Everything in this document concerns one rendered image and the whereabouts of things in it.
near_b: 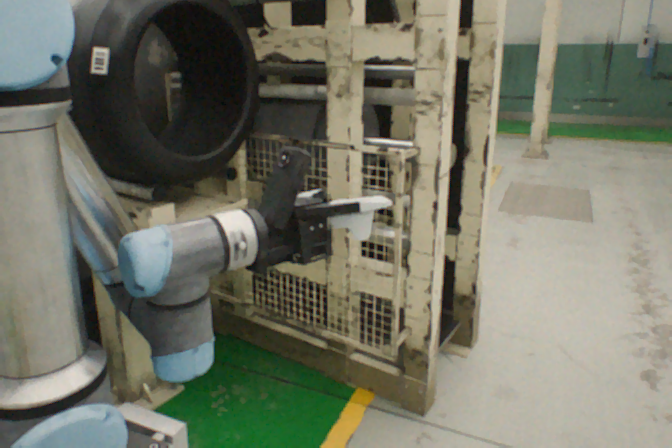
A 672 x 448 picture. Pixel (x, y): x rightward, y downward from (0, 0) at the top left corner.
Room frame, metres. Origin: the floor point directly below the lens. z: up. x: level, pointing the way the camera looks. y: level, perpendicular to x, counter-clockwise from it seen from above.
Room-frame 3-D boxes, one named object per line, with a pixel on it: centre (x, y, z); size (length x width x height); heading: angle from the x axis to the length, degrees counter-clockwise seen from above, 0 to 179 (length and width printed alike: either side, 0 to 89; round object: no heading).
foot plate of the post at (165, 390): (1.67, 0.77, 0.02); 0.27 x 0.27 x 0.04; 57
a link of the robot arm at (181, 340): (0.57, 0.20, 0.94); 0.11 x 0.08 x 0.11; 40
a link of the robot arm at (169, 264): (0.56, 0.19, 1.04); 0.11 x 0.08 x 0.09; 130
